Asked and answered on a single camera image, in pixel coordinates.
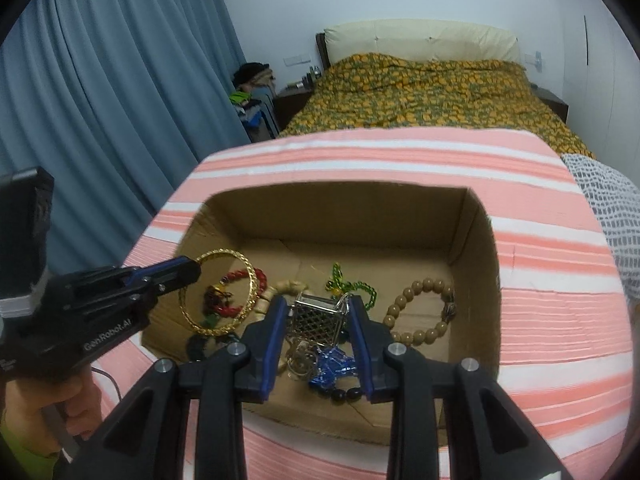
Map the printed cardboard box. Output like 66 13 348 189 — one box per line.
141 180 504 449

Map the dark bedside table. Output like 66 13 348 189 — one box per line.
532 84 570 122
273 88 314 130

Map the gold bangle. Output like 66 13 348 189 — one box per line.
178 248 266 337

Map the blue curtain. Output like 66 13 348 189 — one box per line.
1 0 248 273

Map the pink striped bed cover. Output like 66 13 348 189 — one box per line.
102 127 634 479

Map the cream headboard pillow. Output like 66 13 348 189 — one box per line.
324 18 521 64

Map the brown wooden bead bracelet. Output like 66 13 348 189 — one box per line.
382 276 458 347

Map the grey checked blanket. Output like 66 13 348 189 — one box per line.
561 154 640 310

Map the black bead bracelet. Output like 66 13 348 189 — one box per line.
316 383 369 404

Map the right dark bedside table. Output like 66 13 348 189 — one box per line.
532 84 570 122

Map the green crystal bracelet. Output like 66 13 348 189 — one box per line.
325 261 381 311

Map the clothes pile with black hat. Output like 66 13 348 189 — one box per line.
229 62 280 142

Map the red bead bracelet amber bead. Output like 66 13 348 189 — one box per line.
203 270 248 318

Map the left hand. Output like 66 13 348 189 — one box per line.
0 364 104 461

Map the yellow floral quilt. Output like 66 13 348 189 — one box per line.
282 53 593 157

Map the blue crystal bracelet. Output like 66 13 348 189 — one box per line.
308 346 362 394

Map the cream bead bracelet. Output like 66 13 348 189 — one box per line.
249 278 312 376

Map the white wardrobe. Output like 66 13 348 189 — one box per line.
559 0 639 183

